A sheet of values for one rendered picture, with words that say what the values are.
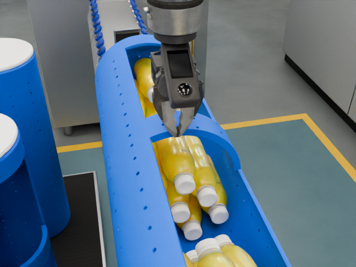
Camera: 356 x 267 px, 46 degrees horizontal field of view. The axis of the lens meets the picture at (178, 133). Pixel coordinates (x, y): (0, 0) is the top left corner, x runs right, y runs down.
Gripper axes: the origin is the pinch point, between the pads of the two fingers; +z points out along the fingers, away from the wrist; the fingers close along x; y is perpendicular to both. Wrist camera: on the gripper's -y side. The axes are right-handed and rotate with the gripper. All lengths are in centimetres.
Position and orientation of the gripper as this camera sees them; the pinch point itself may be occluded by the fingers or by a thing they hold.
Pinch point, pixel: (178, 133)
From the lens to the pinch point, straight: 78.4
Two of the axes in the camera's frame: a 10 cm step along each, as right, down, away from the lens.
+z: 0.0, 8.1, 5.9
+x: -9.8, 1.3, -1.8
